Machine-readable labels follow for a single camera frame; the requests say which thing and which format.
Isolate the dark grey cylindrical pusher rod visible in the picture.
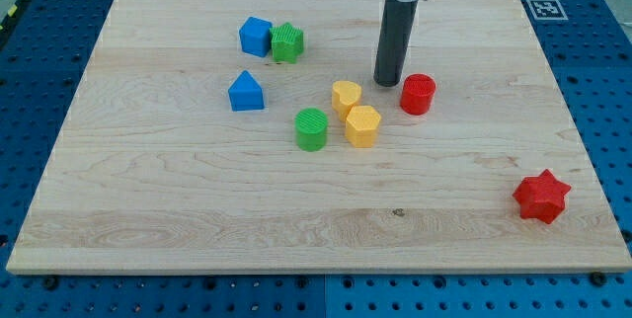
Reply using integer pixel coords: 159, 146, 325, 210
373, 0, 418, 87

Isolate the red cylinder block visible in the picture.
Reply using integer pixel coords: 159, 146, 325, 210
400, 73, 436, 116

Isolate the green star block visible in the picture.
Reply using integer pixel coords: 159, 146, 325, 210
270, 22, 304, 63

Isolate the red star block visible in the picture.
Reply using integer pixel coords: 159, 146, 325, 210
513, 169, 572, 224

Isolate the yellow heart block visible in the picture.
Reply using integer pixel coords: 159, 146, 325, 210
331, 80, 362, 121

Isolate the yellow hexagon block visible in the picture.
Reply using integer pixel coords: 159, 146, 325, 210
345, 106, 381, 148

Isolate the green cylinder block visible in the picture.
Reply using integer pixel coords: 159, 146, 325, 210
294, 108, 329, 152

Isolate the white fiducial marker tag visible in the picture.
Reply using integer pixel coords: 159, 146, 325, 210
526, 0, 568, 21

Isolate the blue cube block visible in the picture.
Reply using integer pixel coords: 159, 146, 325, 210
239, 17, 273, 57

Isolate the blue triangle block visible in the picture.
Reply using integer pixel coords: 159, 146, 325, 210
228, 70, 265, 112

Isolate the wooden board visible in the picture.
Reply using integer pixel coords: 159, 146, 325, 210
7, 0, 631, 276

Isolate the yellow black hazard tape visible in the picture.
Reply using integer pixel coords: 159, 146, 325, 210
1, 0, 32, 32

